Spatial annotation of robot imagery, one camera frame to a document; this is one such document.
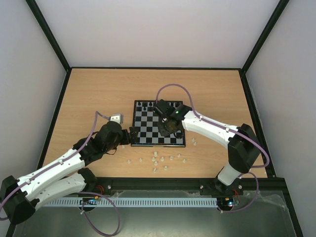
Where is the clear plastic sheet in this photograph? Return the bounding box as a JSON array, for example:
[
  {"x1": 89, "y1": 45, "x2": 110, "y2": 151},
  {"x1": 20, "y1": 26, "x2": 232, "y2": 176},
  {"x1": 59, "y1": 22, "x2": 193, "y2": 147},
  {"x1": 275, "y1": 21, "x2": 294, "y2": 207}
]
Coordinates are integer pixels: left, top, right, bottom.
[{"x1": 13, "y1": 191, "x2": 295, "y2": 237}]

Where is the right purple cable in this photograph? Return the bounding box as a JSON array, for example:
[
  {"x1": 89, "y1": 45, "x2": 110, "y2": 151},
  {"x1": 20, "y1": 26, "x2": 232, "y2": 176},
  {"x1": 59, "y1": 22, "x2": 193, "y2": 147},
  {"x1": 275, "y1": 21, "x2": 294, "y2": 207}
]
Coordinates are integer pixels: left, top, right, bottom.
[{"x1": 156, "y1": 83, "x2": 270, "y2": 213}]

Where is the black aluminium frame rail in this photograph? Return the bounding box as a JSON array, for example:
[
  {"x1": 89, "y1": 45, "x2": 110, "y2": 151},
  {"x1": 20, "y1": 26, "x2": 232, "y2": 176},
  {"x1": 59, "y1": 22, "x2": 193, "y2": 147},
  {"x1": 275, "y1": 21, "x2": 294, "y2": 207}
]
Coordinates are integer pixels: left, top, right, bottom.
[{"x1": 24, "y1": 176, "x2": 287, "y2": 196}]

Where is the light blue slotted cable duct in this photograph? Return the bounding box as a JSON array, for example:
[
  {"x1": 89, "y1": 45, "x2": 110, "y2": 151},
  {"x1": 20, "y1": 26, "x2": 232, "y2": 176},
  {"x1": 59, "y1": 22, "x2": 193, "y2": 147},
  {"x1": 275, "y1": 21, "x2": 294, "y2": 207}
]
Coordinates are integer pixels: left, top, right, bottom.
[{"x1": 45, "y1": 197, "x2": 218, "y2": 208}]

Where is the controller circuit board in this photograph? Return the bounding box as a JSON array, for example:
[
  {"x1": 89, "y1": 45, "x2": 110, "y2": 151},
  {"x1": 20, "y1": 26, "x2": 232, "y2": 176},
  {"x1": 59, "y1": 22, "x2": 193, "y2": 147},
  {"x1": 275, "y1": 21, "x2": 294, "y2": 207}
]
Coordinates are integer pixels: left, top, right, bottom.
[
  {"x1": 217, "y1": 196, "x2": 240, "y2": 208},
  {"x1": 79, "y1": 196, "x2": 102, "y2": 206}
]

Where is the black and silver chessboard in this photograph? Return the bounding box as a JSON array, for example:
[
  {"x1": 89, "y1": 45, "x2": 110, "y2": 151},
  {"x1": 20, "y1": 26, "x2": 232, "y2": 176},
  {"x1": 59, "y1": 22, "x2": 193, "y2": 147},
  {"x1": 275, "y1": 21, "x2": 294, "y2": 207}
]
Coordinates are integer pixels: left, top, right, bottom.
[{"x1": 132, "y1": 100, "x2": 186, "y2": 147}]

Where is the right controller circuit board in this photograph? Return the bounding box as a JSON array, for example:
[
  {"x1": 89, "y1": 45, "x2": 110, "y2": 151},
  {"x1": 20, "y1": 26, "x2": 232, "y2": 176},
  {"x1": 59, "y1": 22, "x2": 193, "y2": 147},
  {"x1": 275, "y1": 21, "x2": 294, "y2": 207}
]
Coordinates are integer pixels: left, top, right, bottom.
[{"x1": 217, "y1": 196, "x2": 240, "y2": 208}]

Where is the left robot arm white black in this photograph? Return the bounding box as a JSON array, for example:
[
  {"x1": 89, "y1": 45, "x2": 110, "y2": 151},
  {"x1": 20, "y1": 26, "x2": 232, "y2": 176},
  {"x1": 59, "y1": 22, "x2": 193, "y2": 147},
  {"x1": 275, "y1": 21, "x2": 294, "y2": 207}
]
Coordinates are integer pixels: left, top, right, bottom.
[{"x1": 0, "y1": 121, "x2": 140, "y2": 225}]

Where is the left controller circuit board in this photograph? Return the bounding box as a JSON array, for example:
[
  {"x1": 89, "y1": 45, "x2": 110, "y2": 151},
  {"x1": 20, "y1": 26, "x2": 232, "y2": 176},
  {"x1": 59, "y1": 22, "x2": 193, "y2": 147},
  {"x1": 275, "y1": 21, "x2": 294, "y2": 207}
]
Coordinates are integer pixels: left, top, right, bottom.
[{"x1": 79, "y1": 196, "x2": 102, "y2": 206}]

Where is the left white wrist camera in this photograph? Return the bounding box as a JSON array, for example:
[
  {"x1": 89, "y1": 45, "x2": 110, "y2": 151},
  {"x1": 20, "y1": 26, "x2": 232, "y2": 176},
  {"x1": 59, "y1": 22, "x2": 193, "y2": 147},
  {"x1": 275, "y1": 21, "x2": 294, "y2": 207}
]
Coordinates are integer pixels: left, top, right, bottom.
[{"x1": 110, "y1": 114, "x2": 124, "y2": 124}]

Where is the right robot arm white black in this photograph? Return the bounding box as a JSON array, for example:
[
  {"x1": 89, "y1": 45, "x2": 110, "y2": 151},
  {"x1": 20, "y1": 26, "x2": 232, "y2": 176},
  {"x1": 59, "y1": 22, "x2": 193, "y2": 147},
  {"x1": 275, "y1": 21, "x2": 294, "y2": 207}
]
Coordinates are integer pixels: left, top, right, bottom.
[{"x1": 153, "y1": 100, "x2": 260, "y2": 194}]

